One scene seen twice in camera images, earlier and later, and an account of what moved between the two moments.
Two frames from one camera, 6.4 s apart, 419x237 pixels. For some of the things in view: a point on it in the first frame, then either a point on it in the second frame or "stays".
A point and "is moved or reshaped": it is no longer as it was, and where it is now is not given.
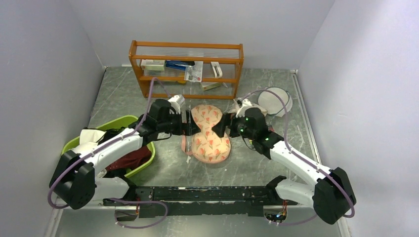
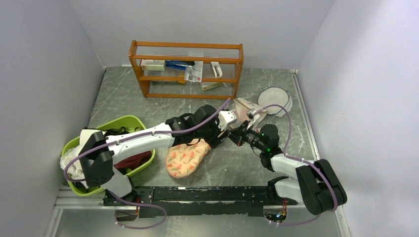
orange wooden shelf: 187,70 stays
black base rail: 208,201 stays
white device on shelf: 217,69 stays
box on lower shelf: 207,86 stays
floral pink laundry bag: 207,146 is moved or reshaped
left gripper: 188,128 -> 214,141
